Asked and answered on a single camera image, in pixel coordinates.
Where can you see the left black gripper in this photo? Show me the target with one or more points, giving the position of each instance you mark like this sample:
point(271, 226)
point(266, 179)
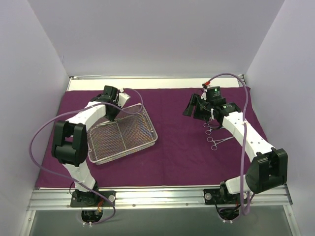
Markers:
point(110, 113)

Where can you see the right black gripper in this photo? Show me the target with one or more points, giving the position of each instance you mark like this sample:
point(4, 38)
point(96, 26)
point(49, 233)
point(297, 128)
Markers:
point(199, 112)

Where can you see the steel tweezers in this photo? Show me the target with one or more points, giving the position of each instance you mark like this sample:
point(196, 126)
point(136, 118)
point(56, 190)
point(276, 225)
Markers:
point(104, 123)

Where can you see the wire mesh instrument tray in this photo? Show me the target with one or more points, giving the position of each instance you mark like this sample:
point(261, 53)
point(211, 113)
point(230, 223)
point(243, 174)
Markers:
point(133, 131)

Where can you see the steel forceps clamp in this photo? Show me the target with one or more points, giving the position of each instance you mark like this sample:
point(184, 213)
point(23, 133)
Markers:
point(210, 129)
point(215, 143)

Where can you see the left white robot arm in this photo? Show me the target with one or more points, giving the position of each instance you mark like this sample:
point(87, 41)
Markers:
point(70, 141)

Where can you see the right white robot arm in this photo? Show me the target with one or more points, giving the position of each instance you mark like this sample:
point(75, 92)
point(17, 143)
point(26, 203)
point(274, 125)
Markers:
point(229, 116)

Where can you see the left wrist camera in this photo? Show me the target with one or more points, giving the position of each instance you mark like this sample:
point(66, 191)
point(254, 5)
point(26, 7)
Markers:
point(123, 99)

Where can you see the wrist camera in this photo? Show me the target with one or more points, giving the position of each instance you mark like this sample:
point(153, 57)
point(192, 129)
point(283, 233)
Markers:
point(123, 99)
point(214, 97)

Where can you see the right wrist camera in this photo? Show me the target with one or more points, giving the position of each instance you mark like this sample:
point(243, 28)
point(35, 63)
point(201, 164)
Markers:
point(214, 97)

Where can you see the back aluminium rail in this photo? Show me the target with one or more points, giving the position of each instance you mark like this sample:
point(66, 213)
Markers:
point(84, 77)

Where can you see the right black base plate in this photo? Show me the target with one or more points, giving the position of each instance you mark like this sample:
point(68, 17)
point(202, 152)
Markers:
point(217, 196)

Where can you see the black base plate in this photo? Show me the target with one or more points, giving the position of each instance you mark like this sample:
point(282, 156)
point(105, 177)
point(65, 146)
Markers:
point(217, 196)
point(90, 199)

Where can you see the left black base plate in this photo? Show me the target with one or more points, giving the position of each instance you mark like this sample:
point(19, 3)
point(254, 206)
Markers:
point(90, 199)

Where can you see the front aluminium rail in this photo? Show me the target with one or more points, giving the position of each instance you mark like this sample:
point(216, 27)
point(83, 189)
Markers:
point(153, 197)

